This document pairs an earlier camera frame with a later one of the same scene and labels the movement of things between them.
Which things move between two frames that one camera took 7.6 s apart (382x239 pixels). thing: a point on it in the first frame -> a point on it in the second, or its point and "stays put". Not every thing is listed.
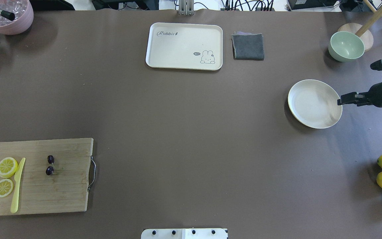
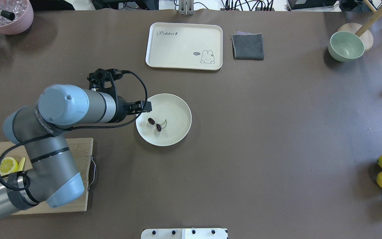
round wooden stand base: [367, 36] stays put
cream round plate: [314, 103] -> [173, 114]
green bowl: [345, 46] stays put
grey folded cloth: [247, 46] stays put
